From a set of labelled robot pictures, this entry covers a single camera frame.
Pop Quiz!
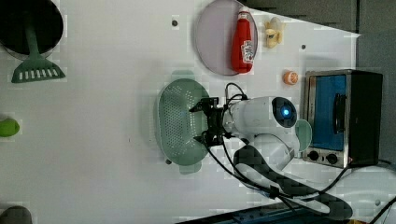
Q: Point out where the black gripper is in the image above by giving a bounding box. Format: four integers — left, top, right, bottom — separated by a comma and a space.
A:
190, 97, 232, 147

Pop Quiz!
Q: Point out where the green plastic strainer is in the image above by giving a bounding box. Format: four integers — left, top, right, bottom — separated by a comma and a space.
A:
155, 70, 208, 175

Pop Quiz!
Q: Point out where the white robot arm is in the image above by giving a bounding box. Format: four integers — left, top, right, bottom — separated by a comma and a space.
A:
190, 97, 353, 220

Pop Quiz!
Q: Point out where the red ketchup bottle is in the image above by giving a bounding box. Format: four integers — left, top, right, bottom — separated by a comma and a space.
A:
231, 7, 254, 74

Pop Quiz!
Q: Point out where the grey round plate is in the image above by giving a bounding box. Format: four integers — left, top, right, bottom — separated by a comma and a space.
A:
195, 0, 258, 76

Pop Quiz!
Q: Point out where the orange slice toy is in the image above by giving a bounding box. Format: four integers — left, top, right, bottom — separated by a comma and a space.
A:
283, 71, 299, 85

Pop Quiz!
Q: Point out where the peeled toy banana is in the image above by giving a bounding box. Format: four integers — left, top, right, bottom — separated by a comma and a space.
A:
264, 17, 286, 49

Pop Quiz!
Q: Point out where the black toaster oven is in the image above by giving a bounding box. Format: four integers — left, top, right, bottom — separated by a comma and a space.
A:
303, 69, 383, 168

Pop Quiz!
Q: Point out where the green slotted spatula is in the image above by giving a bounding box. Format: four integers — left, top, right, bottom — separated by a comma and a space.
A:
11, 19, 65, 84

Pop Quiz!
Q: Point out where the black pot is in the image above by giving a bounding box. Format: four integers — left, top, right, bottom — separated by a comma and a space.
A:
0, 0, 64, 56

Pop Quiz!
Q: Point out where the green cylinder toy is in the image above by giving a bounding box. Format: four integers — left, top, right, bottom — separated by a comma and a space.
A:
0, 119, 20, 137

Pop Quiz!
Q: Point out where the grey object at corner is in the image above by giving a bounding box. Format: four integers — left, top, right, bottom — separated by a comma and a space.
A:
0, 206, 33, 224

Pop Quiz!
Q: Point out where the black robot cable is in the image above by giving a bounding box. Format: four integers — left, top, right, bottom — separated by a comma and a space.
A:
204, 82, 396, 224

